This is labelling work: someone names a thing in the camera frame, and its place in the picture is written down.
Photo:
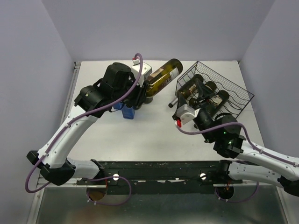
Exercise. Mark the green bottle grey foil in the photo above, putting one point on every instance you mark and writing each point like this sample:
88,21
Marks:
162,77

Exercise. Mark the short blue glass bottle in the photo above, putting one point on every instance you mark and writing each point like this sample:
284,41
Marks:
128,113

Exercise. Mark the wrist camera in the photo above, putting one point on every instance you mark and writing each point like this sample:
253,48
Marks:
146,70
185,114

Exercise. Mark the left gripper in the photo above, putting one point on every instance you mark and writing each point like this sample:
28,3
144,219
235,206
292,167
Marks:
140,96

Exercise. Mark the black wire wine rack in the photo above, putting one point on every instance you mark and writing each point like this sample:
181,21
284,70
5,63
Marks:
239,97

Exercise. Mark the tall blue glass bottle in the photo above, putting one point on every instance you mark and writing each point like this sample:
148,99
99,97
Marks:
118,106

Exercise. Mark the rear tall green bottle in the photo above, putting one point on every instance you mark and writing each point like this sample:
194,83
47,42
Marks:
148,100

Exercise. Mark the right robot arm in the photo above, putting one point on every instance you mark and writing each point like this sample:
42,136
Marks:
243,159

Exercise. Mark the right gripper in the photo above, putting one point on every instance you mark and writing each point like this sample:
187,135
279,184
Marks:
206,102

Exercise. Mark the black mounting base plate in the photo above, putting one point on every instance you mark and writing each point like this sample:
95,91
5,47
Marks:
163,177

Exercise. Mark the green wine bottle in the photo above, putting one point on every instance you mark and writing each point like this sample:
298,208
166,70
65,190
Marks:
187,89
217,101
203,92

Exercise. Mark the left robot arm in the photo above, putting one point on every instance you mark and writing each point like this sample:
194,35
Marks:
120,83

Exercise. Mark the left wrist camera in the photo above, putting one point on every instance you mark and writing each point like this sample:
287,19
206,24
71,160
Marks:
146,70

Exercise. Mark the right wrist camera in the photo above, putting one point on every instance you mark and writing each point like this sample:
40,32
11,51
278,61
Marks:
185,114

